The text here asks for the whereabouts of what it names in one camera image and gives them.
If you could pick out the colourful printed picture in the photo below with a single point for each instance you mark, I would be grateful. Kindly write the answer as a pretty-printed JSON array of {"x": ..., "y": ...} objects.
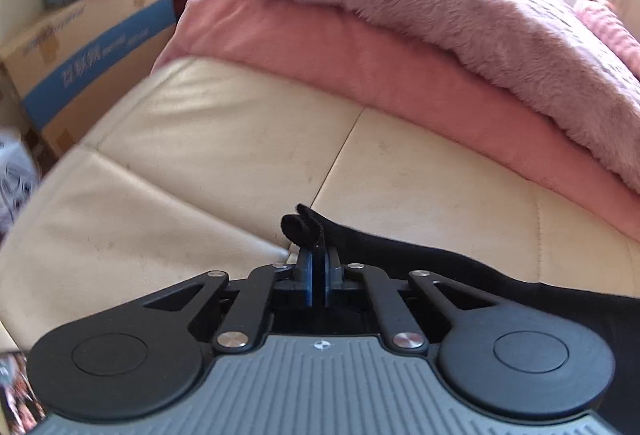
[{"x": 17, "y": 390}]

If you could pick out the cardboard box with blue stripe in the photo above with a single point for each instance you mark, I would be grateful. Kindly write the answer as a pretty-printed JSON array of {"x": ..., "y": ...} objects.
[{"x": 90, "y": 60}]

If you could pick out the white patterned plastic bag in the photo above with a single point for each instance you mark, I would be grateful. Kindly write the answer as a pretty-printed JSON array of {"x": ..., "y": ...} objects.
[{"x": 12, "y": 180}]

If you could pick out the pink ribbed blanket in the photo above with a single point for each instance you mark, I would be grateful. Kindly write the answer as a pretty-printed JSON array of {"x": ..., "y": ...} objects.
[{"x": 612, "y": 27}]

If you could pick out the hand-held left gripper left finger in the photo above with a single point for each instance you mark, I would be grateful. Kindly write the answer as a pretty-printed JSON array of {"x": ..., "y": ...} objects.
[{"x": 308, "y": 282}]

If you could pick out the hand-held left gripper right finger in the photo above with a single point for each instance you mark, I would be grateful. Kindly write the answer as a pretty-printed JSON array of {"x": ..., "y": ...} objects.
[{"x": 329, "y": 282}]

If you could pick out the pink bed sheet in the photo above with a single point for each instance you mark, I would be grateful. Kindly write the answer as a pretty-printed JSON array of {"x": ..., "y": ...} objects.
[{"x": 400, "y": 85}]

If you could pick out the fluffy mauve blanket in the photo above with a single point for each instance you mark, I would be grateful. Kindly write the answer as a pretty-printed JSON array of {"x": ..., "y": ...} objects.
[{"x": 450, "y": 5}]

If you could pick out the black pants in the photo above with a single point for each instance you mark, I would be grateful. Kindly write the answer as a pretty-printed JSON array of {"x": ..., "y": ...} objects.
[{"x": 450, "y": 260}]

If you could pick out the cream leather bed frame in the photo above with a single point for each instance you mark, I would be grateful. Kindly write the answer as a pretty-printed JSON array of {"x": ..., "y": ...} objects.
[{"x": 200, "y": 155}]

